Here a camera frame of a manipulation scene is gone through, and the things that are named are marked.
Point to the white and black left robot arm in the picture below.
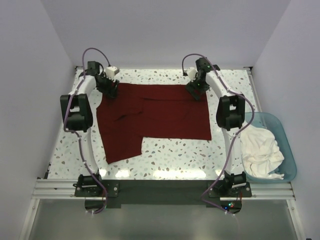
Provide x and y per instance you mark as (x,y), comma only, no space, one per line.
(78,117)

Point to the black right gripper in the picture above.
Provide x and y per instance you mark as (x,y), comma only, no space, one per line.
(191,86)

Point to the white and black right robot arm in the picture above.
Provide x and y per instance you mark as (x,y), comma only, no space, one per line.
(230,117)

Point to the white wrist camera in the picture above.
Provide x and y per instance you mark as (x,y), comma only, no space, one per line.
(111,72)
(191,73)

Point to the translucent blue plastic basket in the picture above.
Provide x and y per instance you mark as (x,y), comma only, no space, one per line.
(273,124)

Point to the aluminium extrusion rail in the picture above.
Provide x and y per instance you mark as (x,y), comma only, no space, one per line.
(50,189)

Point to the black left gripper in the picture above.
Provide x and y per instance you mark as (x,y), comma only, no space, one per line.
(110,91)

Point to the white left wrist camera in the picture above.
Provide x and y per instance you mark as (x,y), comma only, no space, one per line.
(111,72)

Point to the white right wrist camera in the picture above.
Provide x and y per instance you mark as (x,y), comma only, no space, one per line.
(191,73)

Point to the dark red t-shirt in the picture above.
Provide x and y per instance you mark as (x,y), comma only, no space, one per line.
(149,111)

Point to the white crumpled t-shirt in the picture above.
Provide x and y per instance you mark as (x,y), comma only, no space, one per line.
(260,153)

